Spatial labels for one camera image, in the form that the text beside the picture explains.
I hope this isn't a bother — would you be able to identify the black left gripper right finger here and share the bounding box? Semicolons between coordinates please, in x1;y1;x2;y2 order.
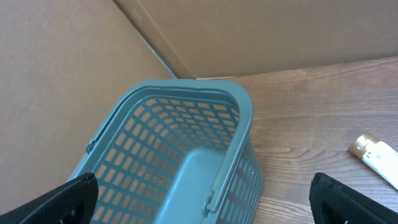
309;172;397;224

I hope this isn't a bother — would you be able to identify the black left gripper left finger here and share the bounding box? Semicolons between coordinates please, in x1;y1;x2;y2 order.
1;172;99;224

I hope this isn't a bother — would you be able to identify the grey plastic shopping basket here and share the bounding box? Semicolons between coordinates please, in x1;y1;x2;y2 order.
72;79;264;223

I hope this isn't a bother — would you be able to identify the white tube with gold cap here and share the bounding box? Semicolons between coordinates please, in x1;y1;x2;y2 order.
348;133;397;189

